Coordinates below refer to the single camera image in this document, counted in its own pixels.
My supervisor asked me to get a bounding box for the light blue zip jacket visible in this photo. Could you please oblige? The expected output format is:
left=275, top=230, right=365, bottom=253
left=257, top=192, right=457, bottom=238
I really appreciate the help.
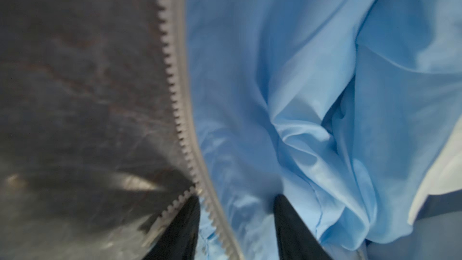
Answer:
left=142, top=0, right=462, bottom=260

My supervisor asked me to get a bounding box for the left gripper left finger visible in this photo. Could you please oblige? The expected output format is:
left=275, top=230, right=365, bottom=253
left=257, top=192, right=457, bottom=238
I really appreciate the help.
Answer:
left=143, top=196, right=200, bottom=260

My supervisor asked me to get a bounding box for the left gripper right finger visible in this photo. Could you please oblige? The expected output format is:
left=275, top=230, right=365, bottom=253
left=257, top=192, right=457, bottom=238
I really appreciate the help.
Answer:
left=274, top=195, right=332, bottom=260

